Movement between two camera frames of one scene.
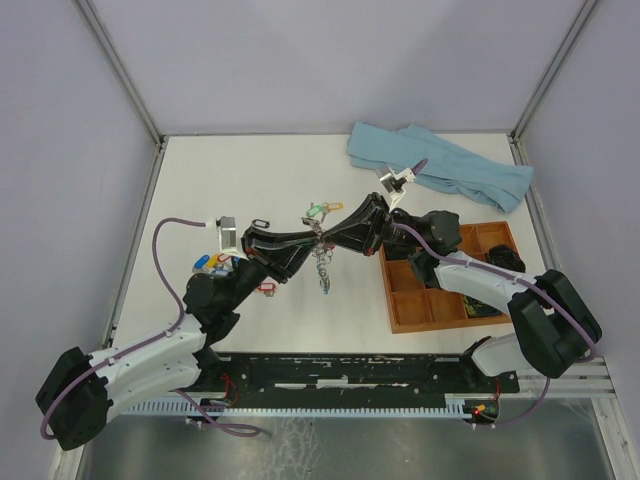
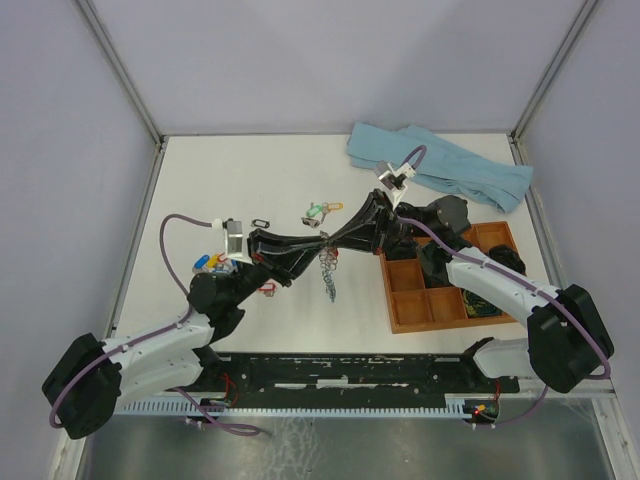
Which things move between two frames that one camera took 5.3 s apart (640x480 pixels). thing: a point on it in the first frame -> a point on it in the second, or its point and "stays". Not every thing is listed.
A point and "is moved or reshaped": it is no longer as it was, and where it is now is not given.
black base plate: (356, 373) stays
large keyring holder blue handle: (323, 254) is moved or reshaped
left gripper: (281, 253) stays
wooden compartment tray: (414, 307) stays
